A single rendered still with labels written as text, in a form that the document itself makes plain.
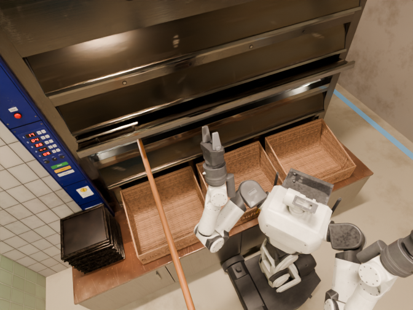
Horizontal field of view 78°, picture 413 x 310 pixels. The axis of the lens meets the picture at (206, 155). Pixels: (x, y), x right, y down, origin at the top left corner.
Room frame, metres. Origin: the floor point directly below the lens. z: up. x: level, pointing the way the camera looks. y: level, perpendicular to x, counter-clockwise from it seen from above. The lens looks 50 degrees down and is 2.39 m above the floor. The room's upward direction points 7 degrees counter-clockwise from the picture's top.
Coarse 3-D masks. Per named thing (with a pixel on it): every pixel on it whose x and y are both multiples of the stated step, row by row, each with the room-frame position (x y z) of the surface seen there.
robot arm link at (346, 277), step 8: (336, 264) 0.28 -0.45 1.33; (344, 264) 0.27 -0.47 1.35; (352, 264) 0.26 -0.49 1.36; (360, 264) 0.26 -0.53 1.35; (336, 272) 0.25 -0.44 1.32; (344, 272) 0.24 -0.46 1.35; (352, 272) 0.24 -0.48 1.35; (336, 280) 0.22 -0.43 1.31; (344, 280) 0.22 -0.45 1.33; (352, 280) 0.21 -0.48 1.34; (336, 288) 0.20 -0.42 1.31; (344, 288) 0.19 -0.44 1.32; (352, 288) 0.19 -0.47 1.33; (328, 296) 0.18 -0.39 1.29; (336, 296) 0.17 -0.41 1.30; (344, 296) 0.17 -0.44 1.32; (328, 304) 0.15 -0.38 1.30
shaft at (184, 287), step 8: (144, 152) 1.09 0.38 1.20; (144, 160) 1.02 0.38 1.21; (152, 176) 0.90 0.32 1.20; (152, 184) 0.84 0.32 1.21; (152, 192) 0.79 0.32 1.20; (160, 208) 0.68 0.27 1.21; (160, 216) 0.63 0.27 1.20; (168, 232) 0.54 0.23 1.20; (168, 240) 0.50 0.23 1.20; (176, 256) 0.42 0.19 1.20; (176, 264) 0.39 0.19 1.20; (176, 272) 0.35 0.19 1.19; (184, 280) 0.32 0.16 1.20; (184, 288) 0.28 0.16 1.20; (184, 296) 0.25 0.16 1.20; (192, 304) 0.22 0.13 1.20
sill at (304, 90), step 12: (312, 84) 1.61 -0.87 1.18; (324, 84) 1.59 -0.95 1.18; (276, 96) 1.52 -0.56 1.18; (288, 96) 1.50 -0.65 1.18; (300, 96) 1.52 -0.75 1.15; (240, 108) 1.42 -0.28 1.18; (252, 108) 1.41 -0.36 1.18; (264, 108) 1.43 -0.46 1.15; (204, 120) 1.35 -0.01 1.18; (216, 120) 1.33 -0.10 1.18; (228, 120) 1.35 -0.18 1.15; (168, 132) 1.26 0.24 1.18; (180, 132) 1.25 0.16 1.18; (192, 132) 1.27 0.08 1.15; (132, 144) 1.19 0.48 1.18; (144, 144) 1.18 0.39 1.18; (156, 144) 1.19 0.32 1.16; (96, 156) 1.12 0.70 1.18; (108, 156) 1.11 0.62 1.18; (120, 156) 1.12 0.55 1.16
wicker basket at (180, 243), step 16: (160, 176) 1.15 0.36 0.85; (176, 176) 1.17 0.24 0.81; (192, 176) 1.17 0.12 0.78; (128, 192) 1.06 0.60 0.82; (144, 192) 1.08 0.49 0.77; (176, 192) 1.12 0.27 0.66; (192, 192) 1.14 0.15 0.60; (128, 208) 1.00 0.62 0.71; (176, 208) 1.02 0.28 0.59; (192, 208) 1.00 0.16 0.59; (128, 224) 0.82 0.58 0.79; (144, 224) 0.91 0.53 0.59; (160, 224) 0.90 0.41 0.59; (176, 224) 0.88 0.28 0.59; (192, 224) 0.87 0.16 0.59; (144, 240) 0.78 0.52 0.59; (160, 240) 0.77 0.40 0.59; (176, 240) 0.69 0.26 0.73; (192, 240) 0.72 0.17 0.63; (144, 256) 0.63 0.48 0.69; (160, 256) 0.65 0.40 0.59
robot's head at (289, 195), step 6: (288, 192) 0.51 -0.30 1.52; (294, 192) 0.51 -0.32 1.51; (288, 198) 0.49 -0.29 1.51; (306, 198) 0.48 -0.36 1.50; (288, 204) 0.47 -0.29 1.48; (300, 204) 0.46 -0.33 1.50; (306, 204) 0.45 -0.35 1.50; (294, 210) 0.46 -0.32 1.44; (300, 210) 0.46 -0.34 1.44; (306, 210) 0.44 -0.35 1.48
